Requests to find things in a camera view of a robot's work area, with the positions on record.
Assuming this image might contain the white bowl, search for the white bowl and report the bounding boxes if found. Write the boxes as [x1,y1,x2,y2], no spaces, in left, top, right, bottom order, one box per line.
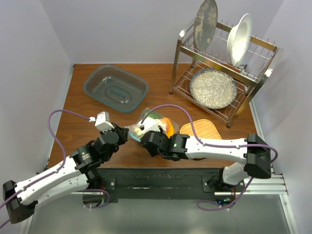
[227,14,253,68]

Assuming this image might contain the white fake cauliflower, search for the white fake cauliflower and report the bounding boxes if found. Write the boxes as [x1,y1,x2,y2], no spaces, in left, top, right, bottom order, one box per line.
[127,123,145,138]

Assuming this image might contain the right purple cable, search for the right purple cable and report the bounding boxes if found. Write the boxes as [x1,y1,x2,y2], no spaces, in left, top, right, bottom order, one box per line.
[140,104,279,211]

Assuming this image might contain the metal dish rack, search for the metal dish rack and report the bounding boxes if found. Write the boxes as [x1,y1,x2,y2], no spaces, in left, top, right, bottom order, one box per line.
[169,20,284,128]

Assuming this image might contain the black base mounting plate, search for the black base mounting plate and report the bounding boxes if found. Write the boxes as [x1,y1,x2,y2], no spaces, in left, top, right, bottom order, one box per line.
[72,167,246,204]

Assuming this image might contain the orange fake fruit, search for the orange fake fruit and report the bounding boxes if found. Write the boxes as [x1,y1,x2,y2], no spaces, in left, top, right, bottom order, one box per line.
[161,117,175,137]

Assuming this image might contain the speckled blue rimmed plate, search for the speckled blue rimmed plate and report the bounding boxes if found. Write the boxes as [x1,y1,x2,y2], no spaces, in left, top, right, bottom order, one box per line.
[190,68,237,110]

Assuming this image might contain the aluminium frame rail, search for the aluminium frame rail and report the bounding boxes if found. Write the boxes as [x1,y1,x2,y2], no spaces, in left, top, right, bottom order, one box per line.
[19,175,298,234]

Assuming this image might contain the woven bamboo tray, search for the woven bamboo tray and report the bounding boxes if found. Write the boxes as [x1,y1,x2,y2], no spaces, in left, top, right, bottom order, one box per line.
[179,119,222,139]

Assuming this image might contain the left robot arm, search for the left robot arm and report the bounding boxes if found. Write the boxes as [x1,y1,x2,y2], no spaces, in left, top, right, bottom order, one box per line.
[1,124,129,224]

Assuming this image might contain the clear glass container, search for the clear glass container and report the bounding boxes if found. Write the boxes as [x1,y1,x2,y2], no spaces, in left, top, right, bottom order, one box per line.
[83,64,149,113]

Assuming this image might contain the grey reindeer plate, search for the grey reindeer plate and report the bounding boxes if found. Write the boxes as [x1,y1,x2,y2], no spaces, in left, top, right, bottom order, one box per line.
[194,0,218,51]

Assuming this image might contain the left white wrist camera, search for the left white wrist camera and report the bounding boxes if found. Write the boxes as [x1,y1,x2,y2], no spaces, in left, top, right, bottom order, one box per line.
[95,112,114,132]

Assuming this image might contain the clear zip top bag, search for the clear zip top bag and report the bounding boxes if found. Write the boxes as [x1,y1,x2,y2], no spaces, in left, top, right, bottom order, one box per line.
[125,108,180,142]

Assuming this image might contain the green fake vegetable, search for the green fake vegetable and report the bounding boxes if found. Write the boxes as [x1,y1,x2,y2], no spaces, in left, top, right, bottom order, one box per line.
[143,108,162,119]

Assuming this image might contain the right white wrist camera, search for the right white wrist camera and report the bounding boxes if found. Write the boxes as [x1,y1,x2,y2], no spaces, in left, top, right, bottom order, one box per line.
[143,117,162,133]

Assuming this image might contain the purple cable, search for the purple cable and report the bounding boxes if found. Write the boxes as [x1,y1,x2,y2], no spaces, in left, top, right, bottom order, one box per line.
[140,104,279,211]
[0,109,110,225]

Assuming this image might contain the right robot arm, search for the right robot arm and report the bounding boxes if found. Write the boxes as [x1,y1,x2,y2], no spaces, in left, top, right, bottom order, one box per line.
[140,131,272,192]

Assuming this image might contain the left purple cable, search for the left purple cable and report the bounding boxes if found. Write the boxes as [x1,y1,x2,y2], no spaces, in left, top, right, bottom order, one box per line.
[0,109,110,225]

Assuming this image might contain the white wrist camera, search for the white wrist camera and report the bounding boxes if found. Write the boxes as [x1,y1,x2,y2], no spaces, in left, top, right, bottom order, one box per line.
[143,117,162,133]
[95,112,114,132]

